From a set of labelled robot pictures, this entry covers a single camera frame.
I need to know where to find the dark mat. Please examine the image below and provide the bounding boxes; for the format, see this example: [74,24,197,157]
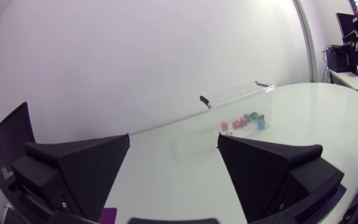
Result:
[98,207,118,224]

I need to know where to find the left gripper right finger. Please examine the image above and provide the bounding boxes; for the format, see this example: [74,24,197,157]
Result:
[216,133,346,223]

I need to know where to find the dark screen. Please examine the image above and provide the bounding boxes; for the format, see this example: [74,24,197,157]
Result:
[0,101,37,187]

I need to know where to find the black computer monitor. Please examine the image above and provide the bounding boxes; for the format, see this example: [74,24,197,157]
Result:
[335,12,358,78]

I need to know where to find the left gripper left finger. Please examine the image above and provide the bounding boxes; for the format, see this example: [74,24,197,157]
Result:
[10,133,131,223]

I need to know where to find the clear plastic container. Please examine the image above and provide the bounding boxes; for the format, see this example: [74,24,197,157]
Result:
[199,80,277,138]

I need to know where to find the white desk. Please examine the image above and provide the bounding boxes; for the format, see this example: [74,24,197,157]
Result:
[330,70,358,91]

